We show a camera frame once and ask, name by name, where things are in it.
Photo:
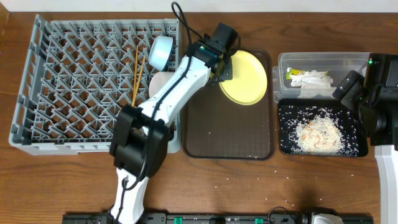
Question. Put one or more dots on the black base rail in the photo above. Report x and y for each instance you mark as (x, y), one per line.
(161, 218)

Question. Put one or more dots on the blue bowl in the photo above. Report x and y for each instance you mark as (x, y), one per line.
(160, 52)

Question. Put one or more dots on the black waste bin tray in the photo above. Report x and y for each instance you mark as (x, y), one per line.
(323, 127)

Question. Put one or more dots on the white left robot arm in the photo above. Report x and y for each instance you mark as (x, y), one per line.
(141, 134)

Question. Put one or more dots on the white tissue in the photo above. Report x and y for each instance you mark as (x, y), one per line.
(313, 83)

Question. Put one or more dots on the grey dishwasher rack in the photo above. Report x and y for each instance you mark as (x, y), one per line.
(77, 76)

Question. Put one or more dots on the rice and food scraps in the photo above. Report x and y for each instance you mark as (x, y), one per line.
(320, 135)

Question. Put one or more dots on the clear plastic waste container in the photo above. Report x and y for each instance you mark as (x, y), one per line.
(337, 64)

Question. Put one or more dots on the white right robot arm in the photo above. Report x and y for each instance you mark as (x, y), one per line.
(373, 97)

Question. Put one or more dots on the green yellow wrapper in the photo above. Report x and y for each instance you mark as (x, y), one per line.
(292, 71)

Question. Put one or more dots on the dark brown serving tray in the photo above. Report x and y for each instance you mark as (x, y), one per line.
(217, 128)

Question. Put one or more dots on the yellow plate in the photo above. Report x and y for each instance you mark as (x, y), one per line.
(249, 82)

